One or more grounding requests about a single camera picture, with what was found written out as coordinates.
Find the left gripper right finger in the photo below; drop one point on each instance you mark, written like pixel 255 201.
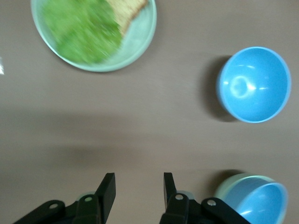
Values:
pixel 177 210

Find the green lettuce leaf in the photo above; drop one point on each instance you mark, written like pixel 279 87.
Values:
pixel 81 32

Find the blue bowl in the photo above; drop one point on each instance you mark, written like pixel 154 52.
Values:
pixel 254 86
pixel 261 200

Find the brown toast slice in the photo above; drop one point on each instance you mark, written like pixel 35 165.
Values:
pixel 127 11

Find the green bowl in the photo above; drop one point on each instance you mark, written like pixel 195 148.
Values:
pixel 222 189

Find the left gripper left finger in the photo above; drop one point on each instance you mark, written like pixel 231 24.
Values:
pixel 93 210

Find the light green plate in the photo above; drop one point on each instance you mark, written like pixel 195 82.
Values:
pixel 137 44

